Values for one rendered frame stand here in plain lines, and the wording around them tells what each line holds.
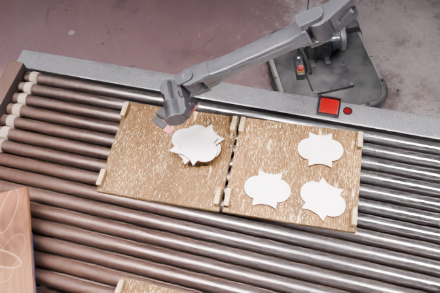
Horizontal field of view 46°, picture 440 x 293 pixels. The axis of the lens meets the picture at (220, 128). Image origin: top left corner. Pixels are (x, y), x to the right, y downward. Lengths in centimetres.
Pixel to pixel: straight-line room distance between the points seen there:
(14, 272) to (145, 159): 52
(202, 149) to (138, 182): 24
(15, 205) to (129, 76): 63
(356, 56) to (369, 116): 104
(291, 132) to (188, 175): 37
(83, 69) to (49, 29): 154
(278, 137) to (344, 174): 25
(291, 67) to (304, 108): 96
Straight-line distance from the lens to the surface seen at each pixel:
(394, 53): 321
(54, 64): 210
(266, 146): 172
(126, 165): 175
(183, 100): 143
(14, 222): 167
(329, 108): 182
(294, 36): 136
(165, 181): 169
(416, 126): 185
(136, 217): 168
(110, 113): 189
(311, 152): 170
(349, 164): 171
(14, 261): 163
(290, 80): 272
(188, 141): 168
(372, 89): 273
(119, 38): 335
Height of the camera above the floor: 245
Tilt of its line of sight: 59 degrees down
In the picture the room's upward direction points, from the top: 9 degrees counter-clockwise
